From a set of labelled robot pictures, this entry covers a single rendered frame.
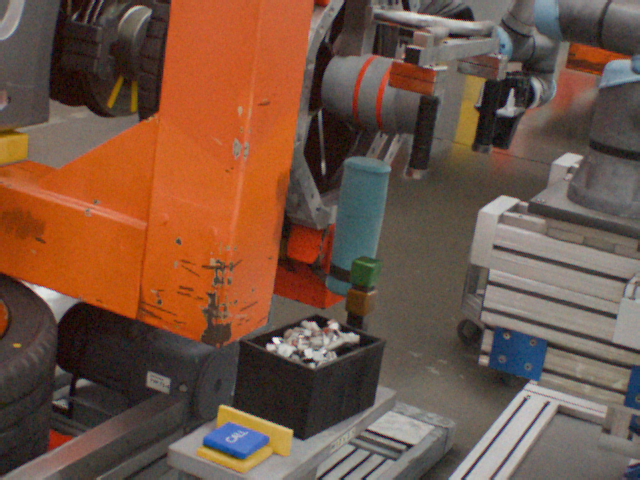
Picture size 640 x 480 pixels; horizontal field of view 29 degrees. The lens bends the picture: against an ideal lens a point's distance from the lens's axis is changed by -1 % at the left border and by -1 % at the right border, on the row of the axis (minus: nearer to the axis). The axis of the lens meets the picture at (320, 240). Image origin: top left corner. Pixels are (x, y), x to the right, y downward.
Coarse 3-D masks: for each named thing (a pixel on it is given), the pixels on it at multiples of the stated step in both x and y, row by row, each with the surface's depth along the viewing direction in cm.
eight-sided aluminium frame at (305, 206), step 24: (336, 0) 220; (408, 0) 249; (312, 24) 216; (312, 48) 216; (312, 72) 219; (384, 144) 262; (288, 192) 233; (312, 192) 232; (336, 192) 253; (312, 216) 235
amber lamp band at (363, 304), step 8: (352, 296) 199; (360, 296) 198; (368, 296) 197; (376, 296) 200; (352, 304) 199; (360, 304) 198; (368, 304) 198; (352, 312) 199; (360, 312) 198; (368, 312) 199
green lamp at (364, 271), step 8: (352, 264) 197; (360, 264) 197; (368, 264) 196; (376, 264) 197; (352, 272) 198; (360, 272) 197; (368, 272) 196; (376, 272) 198; (352, 280) 198; (360, 280) 197; (368, 280) 197; (376, 280) 198
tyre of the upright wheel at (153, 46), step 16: (160, 0) 223; (160, 16) 222; (160, 32) 222; (384, 32) 263; (144, 48) 224; (160, 48) 222; (384, 48) 265; (144, 64) 224; (160, 64) 223; (144, 80) 225; (160, 80) 224; (144, 96) 226; (160, 96) 224; (144, 112) 227; (368, 128) 269; (288, 224) 246
